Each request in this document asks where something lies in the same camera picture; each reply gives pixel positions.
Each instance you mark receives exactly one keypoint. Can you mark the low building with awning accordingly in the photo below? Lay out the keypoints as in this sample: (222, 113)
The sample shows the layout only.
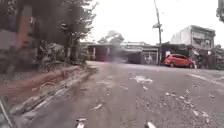
(126, 52)

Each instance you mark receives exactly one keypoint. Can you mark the distant tree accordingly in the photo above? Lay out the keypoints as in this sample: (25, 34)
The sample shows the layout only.
(111, 37)

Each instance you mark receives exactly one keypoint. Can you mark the grey asphalt road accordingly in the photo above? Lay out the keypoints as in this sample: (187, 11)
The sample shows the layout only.
(133, 100)

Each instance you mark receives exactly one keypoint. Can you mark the utility pole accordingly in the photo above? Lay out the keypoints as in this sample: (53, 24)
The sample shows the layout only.
(159, 30)

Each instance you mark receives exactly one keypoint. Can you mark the red car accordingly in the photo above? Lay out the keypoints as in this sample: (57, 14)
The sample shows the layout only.
(178, 60)

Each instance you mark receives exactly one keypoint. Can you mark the large dark tree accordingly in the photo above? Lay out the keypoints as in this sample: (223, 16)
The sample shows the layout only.
(60, 23)

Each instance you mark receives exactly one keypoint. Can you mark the robot's own part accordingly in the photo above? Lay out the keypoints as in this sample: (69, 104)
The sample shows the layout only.
(80, 123)
(150, 125)

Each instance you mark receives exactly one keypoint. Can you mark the concrete kerb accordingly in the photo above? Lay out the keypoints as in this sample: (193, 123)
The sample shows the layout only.
(46, 96)

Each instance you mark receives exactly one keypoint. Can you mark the reddish dirt verge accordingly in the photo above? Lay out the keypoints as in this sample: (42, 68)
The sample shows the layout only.
(30, 85)

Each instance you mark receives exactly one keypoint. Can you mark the grey multi-storey building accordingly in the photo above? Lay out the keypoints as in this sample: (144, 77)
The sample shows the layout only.
(195, 38)

